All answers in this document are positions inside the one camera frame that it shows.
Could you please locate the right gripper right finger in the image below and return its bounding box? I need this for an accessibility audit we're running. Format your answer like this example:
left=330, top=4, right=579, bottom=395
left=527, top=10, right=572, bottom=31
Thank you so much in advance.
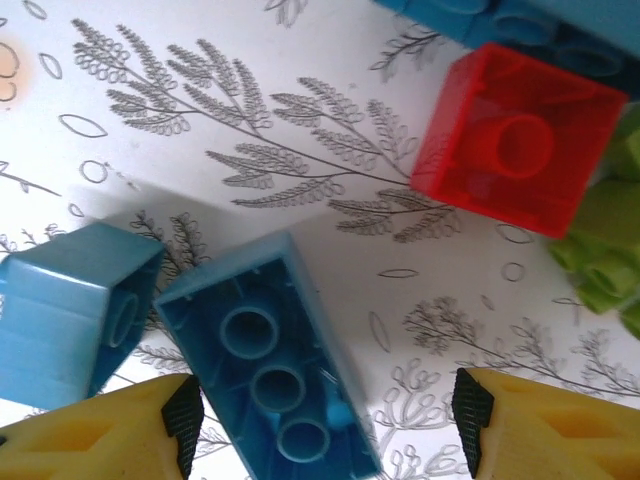
left=452, top=367, right=640, bottom=480

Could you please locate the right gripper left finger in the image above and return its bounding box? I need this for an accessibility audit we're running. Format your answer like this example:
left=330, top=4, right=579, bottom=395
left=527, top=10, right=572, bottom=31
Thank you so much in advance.
left=0, top=373, right=205, bottom=480

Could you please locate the blue square lego brick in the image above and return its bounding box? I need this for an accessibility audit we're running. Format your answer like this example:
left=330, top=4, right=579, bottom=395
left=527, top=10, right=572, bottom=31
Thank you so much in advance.
left=0, top=222, right=166, bottom=409

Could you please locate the green lego brick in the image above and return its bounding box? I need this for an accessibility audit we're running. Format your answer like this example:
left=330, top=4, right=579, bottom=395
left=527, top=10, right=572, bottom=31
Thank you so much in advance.
left=547, top=179, right=640, bottom=316
left=607, top=102, right=640, bottom=181

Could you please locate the blue long lego brick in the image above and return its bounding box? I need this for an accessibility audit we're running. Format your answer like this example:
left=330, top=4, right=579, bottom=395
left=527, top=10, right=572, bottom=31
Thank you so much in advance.
left=152, top=229, right=386, bottom=480
left=372, top=0, right=634, bottom=91

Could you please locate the red square lego brick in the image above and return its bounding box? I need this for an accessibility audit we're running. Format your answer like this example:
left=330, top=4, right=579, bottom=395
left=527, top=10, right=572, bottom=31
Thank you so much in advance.
left=409, top=42, right=630, bottom=240

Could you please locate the floral patterned table cover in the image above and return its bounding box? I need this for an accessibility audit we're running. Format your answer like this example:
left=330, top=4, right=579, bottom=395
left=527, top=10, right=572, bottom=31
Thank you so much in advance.
left=0, top=0, right=640, bottom=480

